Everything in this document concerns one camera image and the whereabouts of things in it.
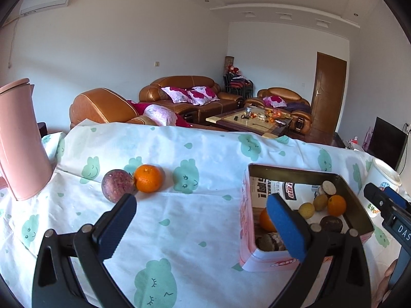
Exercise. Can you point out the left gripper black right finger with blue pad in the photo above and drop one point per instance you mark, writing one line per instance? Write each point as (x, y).
(347, 282)

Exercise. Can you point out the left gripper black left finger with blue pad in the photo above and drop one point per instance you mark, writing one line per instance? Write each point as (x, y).
(55, 283)

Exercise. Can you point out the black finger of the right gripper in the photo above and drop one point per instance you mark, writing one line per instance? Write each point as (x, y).
(383, 200)

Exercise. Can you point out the orange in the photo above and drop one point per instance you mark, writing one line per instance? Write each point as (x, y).
(336, 205)
(265, 222)

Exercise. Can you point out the dark round fruit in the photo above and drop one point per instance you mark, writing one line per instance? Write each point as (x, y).
(331, 224)

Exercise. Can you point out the layered cake cup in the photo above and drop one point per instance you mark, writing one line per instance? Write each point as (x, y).
(326, 188)
(277, 242)

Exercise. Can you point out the green-brown kiwi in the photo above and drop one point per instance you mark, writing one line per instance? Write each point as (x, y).
(320, 202)

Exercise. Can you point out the brownish yellow small fruit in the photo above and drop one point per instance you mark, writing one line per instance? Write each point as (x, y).
(306, 210)

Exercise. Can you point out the dark wrinkled passion fruit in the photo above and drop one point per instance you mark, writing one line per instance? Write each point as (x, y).
(265, 243)

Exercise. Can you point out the person's right hand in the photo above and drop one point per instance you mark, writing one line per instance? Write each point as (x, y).
(382, 291)

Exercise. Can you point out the white printed paper cup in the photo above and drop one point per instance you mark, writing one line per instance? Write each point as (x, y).
(382, 176)

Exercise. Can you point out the black television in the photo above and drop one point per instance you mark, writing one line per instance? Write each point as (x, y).
(387, 143)

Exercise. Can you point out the pink biscuit tin box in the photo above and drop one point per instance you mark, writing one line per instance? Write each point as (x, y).
(295, 187)

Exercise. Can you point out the large purple passion fruit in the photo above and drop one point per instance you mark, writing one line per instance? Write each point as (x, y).
(116, 183)

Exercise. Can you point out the brown wooden door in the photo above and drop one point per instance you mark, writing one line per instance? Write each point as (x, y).
(327, 98)

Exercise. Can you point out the pink kettle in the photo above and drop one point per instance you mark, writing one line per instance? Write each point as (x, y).
(25, 165)

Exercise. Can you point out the small orange mandarin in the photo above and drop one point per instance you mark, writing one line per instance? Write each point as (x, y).
(148, 178)

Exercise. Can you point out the brown leather armchair right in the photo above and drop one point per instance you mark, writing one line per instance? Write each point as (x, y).
(286, 100)

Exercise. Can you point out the brown leather armchair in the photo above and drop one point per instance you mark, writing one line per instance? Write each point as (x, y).
(286, 100)
(102, 105)

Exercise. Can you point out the coffee table with snacks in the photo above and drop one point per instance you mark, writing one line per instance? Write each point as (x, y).
(267, 123)

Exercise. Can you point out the brown leather armchair left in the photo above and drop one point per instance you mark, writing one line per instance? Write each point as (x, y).
(102, 105)

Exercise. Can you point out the black stacked stools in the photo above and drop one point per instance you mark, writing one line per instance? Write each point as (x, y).
(237, 84)

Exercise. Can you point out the pink floral pillow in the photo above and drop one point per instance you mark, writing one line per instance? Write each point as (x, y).
(198, 95)

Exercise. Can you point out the brown leather sofa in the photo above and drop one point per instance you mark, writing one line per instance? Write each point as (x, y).
(153, 94)

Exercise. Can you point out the white air conditioner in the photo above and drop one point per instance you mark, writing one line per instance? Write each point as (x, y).
(29, 7)

